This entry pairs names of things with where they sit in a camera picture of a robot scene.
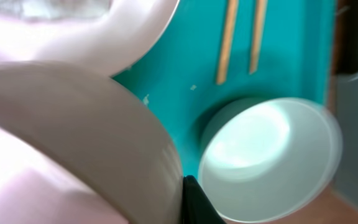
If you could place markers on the pink bowl with rice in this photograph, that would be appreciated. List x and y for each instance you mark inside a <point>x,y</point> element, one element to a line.
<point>76,147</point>

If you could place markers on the right wooden chopstick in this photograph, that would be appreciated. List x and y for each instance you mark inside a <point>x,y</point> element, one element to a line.
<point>257,35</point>

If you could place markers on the grey round bowl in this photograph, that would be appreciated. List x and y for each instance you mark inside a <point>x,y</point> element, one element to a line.
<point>265,159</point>

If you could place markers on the white round plate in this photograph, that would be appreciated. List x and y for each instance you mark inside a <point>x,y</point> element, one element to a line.
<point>106,46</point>

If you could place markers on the teal serving tray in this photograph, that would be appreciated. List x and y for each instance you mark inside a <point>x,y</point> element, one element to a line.
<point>176,78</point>

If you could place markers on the left wooden chopstick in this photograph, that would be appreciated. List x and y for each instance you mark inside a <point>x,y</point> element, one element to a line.
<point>226,44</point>

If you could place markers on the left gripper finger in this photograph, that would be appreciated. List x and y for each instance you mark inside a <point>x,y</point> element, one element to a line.
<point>196,207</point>

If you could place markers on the wooden chopstick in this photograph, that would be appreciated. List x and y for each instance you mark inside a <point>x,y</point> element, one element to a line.
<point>226,44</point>
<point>257,35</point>

